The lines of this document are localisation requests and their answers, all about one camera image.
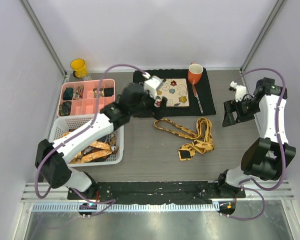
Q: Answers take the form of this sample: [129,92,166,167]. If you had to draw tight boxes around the orange mug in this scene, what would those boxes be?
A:
[188,62,204,85]

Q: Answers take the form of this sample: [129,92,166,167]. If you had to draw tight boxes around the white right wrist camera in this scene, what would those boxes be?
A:
[229,81,247,102]

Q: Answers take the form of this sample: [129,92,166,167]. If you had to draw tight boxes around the black rolled tie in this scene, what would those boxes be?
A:
[104,87,115,97]

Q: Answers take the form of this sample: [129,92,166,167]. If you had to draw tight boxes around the pink compartment organizer tray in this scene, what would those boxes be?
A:
[57,79,116,117]

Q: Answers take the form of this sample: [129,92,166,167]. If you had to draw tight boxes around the yellow beetle print tie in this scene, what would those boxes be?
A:
[154,117,215,161]

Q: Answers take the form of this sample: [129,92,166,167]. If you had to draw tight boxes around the colourful rolled tie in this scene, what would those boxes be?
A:
[73,86,84,100]

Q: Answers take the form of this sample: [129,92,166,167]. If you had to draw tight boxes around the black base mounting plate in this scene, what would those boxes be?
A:
[67,180,247,206]

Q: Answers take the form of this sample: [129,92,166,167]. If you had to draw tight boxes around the yellow mug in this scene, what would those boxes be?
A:
[70,58,88,78]

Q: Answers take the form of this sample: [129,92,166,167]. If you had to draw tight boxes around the white perforated plastic basket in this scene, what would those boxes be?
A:
[49,114,124,168]

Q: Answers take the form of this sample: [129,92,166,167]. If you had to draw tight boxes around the orange patterned tie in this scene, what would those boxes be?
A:
[70,131,119,164]

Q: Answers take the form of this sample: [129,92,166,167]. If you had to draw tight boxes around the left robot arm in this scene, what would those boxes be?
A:
[35,79,167,200]

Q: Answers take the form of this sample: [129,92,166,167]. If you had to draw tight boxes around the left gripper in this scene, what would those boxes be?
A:
[130,87,168,121]

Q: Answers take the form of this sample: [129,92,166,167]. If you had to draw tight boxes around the beige patterned rolled tie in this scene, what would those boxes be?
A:
[93,88,105,98]

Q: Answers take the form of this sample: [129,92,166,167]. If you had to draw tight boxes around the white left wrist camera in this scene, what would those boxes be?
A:
[143,74,165,100]

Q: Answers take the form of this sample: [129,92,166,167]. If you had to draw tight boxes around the brown white patterned tie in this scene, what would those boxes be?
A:
[80,131,119,160]

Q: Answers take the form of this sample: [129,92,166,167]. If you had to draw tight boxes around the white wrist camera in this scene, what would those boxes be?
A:
[143,74,165,100]
[229,81,247,102]

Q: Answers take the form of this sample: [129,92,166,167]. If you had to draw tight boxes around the knife with patterned handle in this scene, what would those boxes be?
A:
[192,85,204,114]

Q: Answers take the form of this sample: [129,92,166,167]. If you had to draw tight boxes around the clear plastic cup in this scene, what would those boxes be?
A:
[81,73,92,81]

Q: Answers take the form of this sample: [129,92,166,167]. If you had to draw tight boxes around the black cloth placemat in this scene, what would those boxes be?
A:
[146,69,216,118]

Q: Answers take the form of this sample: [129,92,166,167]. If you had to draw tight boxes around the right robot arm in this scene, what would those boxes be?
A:
[215,77,296,198]

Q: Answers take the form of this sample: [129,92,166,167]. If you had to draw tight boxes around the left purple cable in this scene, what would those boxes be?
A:
[34,63,150,217]

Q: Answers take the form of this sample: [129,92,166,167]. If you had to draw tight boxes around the dark patterned rolled tie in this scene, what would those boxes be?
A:
[59,101,72,117]

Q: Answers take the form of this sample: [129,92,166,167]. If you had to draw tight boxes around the floral square ceramic plate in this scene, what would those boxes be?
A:
[156,78,190,108]

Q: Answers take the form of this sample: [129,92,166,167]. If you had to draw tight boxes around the dark green rolled tie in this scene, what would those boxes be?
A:
[62,87,74,101]

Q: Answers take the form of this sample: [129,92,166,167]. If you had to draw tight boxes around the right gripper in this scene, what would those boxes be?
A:
[222,97,260,128]

